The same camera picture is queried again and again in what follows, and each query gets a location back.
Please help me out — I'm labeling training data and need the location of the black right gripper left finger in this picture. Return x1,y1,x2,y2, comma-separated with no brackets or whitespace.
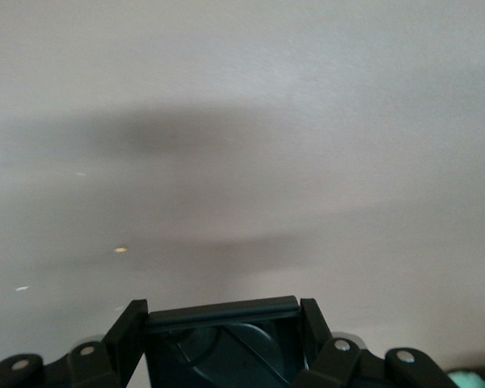
0,298,149,388

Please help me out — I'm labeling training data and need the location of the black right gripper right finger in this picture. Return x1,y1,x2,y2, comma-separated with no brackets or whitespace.
290,297,449,388

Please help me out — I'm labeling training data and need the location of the black phone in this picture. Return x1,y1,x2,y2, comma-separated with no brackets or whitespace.
145,295,308,388

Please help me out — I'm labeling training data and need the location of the green dinosaur plush toy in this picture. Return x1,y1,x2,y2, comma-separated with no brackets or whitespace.
446,369,485,388

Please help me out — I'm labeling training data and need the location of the brown table cover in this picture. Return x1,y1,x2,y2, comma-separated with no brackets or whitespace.
0,0,485,388

